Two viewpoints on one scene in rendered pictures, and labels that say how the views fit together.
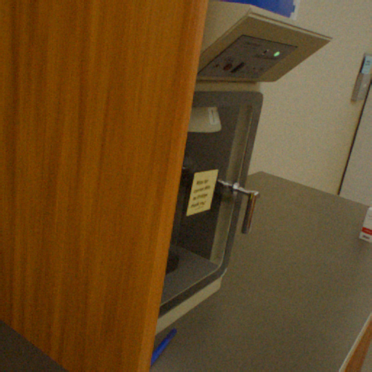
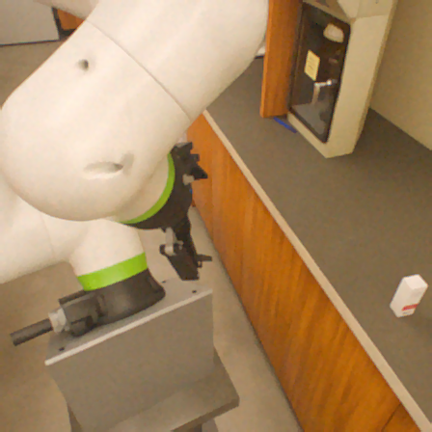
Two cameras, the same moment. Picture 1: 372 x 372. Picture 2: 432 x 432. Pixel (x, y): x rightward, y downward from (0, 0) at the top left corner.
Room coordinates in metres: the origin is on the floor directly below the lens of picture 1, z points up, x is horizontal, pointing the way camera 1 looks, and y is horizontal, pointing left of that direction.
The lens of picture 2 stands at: (1.36, -1.31, 1.74)
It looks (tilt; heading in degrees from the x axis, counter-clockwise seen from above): 42 degrees down; 130
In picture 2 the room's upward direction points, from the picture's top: straight up
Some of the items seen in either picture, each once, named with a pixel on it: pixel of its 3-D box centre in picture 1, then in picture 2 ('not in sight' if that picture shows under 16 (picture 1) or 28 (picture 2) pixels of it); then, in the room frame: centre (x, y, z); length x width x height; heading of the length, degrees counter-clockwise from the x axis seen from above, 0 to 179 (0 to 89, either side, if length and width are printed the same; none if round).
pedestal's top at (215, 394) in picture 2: not in sight; (142, 365); (0.96, -1.08, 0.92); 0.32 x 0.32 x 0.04; 64
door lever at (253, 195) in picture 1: (243, 208); (320, 94); (0.81, -0.10, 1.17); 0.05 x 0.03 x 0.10; 58
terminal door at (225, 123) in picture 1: (203, 203); (313, 74); (0.73, -0.02, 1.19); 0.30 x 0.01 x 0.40; 148
